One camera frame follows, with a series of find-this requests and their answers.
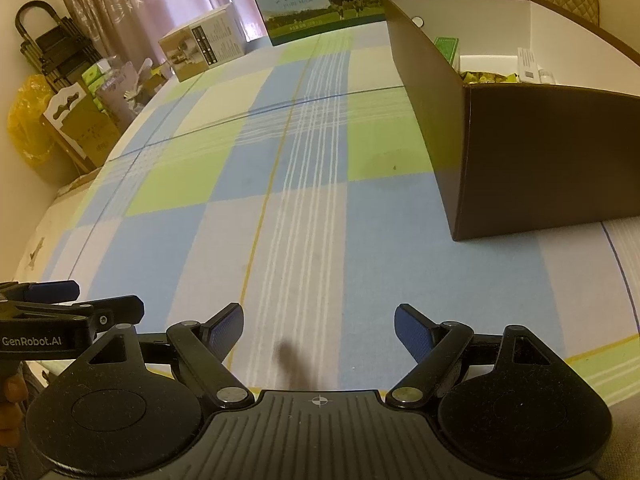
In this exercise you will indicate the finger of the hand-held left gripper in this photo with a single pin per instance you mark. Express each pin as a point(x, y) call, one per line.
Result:
point(52, 291)
point(122, 309)

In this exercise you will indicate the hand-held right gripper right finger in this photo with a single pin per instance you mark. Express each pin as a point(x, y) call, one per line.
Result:
point(412, 332)

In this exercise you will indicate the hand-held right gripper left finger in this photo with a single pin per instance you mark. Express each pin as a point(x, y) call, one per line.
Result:
point(227, 330)

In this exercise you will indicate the brown cardboard box white inside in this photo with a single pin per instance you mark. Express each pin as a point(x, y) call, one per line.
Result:
point(540, 170)

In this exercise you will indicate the yellow snack packet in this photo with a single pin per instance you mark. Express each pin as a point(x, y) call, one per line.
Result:
point(490, 78)

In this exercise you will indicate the green medicine box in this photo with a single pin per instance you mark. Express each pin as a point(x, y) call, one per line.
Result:
point(445, 50)

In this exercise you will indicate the white ointment box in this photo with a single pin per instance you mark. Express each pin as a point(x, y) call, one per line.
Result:
point(527, 65)

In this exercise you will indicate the person's left hand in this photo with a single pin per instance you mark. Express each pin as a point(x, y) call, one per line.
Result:
point(11, 405)

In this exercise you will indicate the yellow plastic bag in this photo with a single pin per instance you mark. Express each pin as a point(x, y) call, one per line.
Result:
point(30, 125)

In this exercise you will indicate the pale patterned bag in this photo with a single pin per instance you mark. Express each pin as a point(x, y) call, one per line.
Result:
point(117, 97)

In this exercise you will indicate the stack of green packs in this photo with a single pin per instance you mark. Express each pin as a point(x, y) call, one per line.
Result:
point(95, 75)

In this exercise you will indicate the cardboard box with papers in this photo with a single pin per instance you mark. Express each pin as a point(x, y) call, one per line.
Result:
point(152, 80)

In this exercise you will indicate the black folding trolley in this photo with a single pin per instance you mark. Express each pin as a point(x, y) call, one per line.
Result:
point(60, 45)

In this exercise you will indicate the beige product box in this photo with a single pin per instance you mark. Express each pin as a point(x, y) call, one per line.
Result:
point(210, 45)

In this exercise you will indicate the cow print milk carton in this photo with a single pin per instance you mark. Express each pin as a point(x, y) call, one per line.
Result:
point(310, 10)

